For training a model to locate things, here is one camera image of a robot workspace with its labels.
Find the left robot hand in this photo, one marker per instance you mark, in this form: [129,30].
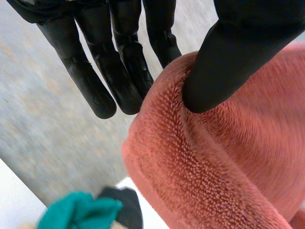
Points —
[214,78]

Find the coral towel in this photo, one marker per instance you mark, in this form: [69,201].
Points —
[214,162]

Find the dark blue cloth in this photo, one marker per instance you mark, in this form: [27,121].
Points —
[129,207]

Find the teal towel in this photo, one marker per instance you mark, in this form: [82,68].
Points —
[78,211]

